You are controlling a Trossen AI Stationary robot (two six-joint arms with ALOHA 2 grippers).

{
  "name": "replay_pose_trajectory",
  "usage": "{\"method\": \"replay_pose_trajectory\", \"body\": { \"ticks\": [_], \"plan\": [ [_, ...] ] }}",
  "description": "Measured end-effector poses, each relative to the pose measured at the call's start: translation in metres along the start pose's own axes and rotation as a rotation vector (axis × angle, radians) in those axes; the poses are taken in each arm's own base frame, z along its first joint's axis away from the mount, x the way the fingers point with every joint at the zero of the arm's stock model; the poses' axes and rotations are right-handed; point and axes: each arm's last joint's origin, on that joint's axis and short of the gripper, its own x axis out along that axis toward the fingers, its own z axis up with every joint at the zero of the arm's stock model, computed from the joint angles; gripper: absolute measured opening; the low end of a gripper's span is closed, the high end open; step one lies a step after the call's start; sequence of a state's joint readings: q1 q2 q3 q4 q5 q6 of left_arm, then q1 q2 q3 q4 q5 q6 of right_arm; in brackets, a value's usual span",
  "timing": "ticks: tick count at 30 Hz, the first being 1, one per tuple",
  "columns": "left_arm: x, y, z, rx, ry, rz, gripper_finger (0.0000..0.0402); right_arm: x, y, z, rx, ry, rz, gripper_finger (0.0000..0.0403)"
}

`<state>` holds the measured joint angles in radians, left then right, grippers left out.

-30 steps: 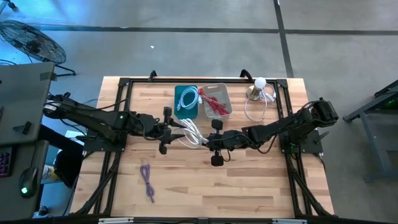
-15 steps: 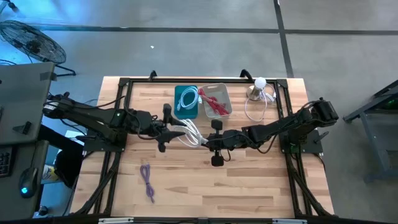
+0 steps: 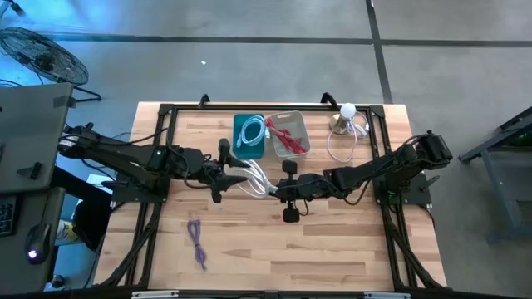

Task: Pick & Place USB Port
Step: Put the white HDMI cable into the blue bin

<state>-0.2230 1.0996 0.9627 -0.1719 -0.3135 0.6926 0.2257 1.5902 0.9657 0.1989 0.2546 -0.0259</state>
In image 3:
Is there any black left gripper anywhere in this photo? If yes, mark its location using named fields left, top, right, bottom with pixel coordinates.
left=180, top=138, right=253, bottom=204

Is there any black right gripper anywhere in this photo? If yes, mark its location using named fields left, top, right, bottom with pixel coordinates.
left=268, top=159, right=330, bottom=224

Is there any thick white braided cable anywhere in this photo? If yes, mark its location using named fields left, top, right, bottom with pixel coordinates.
left=236, top=159, right=278, bottom=199

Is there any light blue USB cable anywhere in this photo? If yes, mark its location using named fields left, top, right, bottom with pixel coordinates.
left=235, top=115, right=271, bottom=149

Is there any thin dark red cable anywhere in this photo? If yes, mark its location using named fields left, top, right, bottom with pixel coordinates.
left=278, top=130, right=308, bottom=155

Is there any bright red USB cable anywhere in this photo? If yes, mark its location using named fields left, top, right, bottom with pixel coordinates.
left=264, top=117, right=294, bottom=145

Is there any purple USB cable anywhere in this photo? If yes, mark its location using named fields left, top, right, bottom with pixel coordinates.
left=185, top=218, right=208, bottom=272

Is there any teal plastic bin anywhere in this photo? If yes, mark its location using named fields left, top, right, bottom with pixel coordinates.
left=231, top=113, right=267, bottom=161

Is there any white plastic bin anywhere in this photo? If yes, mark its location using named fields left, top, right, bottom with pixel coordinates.
left=270, top=108, right=312, bottom=159

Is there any brass lamp with white bulb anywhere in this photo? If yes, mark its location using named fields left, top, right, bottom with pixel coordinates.
left=328, top=102, right=357, bottom=136

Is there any white paper sheet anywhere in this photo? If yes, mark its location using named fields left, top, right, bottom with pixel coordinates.
left=85, top=173, right=111, bottom=188

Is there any yellow white packet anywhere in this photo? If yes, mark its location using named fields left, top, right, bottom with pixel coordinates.
left=56, top=218, right=82, bottom=244

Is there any black wedge stand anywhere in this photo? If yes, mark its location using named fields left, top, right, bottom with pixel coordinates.
left=16, top=161, right=43, bottom=180

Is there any grey desk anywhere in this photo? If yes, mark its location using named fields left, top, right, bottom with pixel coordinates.
left=0, top=82, right=76, bottom=294

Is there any black computer mouse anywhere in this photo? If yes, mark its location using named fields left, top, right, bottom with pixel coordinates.
left=24, top=223, right=53, bottom=266

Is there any black floor fan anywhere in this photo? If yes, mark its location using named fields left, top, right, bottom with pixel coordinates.
left=0, top=27, right=103, bottom=103

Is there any grey metal cart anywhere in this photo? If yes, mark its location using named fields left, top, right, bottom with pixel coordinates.
left=458, top=105, right=532, bottom=244

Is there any black keyboard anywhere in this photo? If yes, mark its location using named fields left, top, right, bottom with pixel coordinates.
left=0, top=194, right=18, bottom=238

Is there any black table frame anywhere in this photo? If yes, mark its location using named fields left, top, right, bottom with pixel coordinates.
left=93, top=91, right=448, bottom=292

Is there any white lamp cord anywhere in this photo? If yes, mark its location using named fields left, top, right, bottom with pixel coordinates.
left=326, top=111, right=371, bottom=164

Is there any silver frame bracket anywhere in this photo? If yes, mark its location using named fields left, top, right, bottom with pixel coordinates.
left=363, top=292, right=412, bottom=299
left=131, top=290, right=180, bottom=299

